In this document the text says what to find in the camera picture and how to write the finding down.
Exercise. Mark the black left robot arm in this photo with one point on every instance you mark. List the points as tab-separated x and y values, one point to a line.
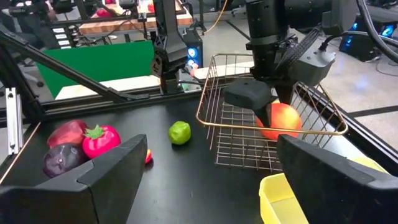
267	31

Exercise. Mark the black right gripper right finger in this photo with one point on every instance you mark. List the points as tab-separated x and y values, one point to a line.
335	199

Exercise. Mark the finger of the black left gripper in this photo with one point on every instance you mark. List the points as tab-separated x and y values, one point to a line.
245	93
284	93

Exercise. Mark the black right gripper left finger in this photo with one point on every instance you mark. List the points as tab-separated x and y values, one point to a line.
109	186

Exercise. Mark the green pepper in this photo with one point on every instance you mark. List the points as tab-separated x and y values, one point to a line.
179	132

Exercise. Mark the small red tomato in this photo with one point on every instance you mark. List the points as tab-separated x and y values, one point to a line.
148	156

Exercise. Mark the yellow translucent plastic bin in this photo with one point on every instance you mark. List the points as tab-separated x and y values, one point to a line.
280	202

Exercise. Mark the black computer blue lights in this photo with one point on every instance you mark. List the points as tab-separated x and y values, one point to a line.
192	51
357	43

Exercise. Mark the large red green-stemmed fruit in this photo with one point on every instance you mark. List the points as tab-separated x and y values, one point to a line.
99	144

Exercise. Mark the wooden table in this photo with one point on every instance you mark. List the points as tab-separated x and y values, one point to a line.
124	26

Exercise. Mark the silver aluminium extrusion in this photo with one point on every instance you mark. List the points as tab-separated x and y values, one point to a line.
14	124

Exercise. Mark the round orange fruit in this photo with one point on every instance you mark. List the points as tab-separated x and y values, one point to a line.
283	119

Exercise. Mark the metal rig frame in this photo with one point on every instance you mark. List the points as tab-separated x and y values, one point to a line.
93	109

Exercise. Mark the green floor mat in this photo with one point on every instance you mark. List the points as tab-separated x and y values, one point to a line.
93	65

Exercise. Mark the dark red apple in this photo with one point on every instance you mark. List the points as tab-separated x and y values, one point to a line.
66	133

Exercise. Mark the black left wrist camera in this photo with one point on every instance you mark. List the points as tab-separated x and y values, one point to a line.
311	68

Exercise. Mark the purple onion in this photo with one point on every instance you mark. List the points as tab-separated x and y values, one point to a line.
62	160

